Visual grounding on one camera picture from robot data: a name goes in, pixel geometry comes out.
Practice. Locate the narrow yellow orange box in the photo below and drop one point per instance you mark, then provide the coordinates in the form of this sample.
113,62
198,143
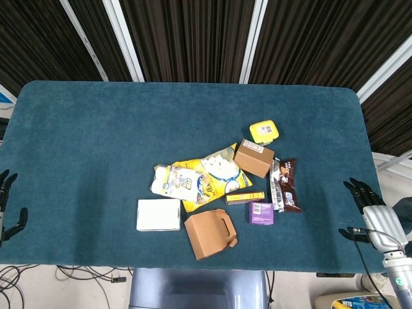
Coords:
245,197

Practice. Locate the white tissue pack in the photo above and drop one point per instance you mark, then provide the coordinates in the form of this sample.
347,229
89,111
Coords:
175,183

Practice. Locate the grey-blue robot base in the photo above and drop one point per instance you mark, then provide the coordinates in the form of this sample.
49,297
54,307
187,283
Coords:
196,288

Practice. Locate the beige tray with blue package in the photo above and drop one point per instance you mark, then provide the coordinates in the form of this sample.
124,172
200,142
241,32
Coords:
354,301

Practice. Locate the small brown cardboard box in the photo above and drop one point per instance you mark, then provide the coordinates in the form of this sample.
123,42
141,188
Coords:
252,157

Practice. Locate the dark green bag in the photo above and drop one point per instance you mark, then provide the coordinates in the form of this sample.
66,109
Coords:
405,219

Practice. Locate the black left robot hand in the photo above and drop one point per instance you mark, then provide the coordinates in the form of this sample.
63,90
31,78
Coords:
6,193

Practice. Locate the yellow lidded plastic container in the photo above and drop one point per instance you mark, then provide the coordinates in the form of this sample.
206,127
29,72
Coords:
264,130

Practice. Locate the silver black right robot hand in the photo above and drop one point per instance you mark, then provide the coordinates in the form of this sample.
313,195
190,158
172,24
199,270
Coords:
383,222

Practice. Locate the brown chocolate snack wrapper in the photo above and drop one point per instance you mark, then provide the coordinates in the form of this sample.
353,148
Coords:
289,186

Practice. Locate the small purple box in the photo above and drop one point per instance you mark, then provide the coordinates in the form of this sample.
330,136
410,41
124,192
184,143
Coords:
261,214

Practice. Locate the black plug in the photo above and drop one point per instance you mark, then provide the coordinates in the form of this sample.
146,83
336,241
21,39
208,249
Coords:
118,279

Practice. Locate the white round object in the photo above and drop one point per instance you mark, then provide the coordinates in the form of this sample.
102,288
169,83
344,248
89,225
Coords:
370,281

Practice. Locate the yellow snack bag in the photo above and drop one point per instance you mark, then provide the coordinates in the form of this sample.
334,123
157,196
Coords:
222,174

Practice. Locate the white frame post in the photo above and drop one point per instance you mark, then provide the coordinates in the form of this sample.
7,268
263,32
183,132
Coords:
253,42
124,38
85,38
384,72

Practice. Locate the white flat box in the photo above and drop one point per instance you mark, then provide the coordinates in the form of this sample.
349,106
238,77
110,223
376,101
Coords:
158,214

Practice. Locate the dark pleated curtain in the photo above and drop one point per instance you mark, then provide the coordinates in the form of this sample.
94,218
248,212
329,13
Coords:
193,38

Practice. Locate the teal table cloth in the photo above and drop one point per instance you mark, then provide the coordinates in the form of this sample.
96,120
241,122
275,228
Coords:
96,161

